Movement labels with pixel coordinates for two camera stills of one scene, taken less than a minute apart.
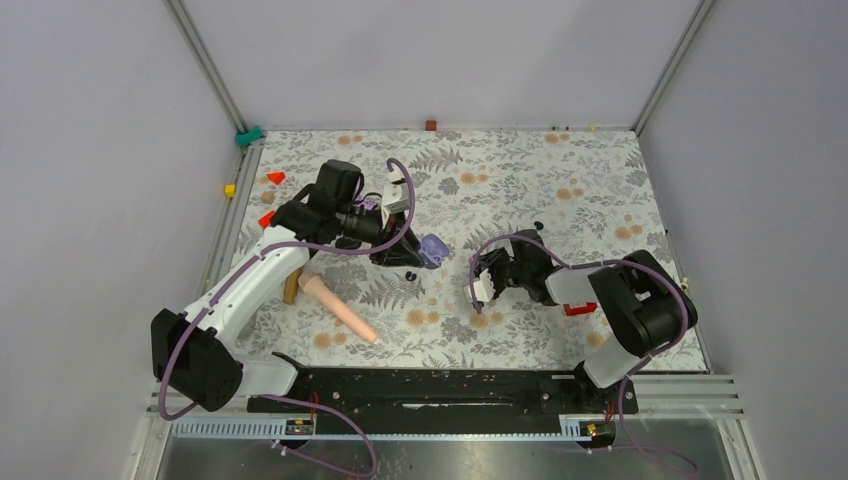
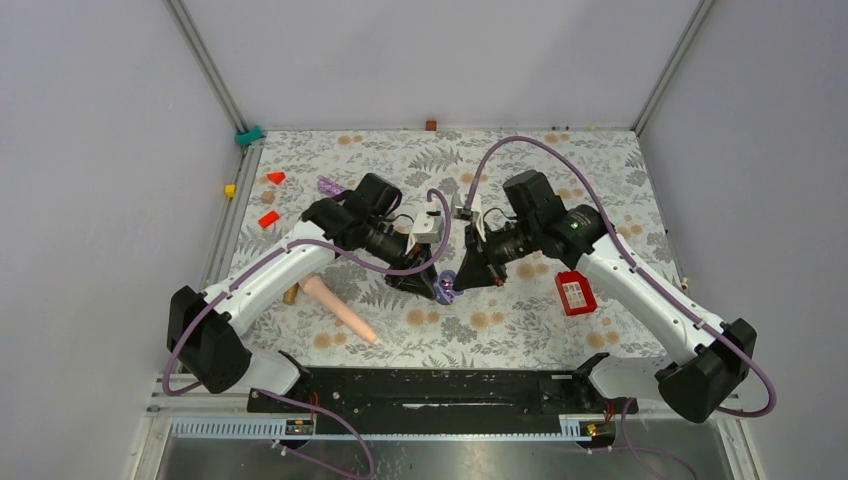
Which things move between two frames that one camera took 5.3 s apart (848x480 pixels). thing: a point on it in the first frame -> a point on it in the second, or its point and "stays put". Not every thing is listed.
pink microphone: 312,285 stays put
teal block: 245,138 stays put
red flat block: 265,220 stays put
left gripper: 405,250 -> 422,281
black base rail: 514,401 stays put
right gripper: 488,269 -> 481,266
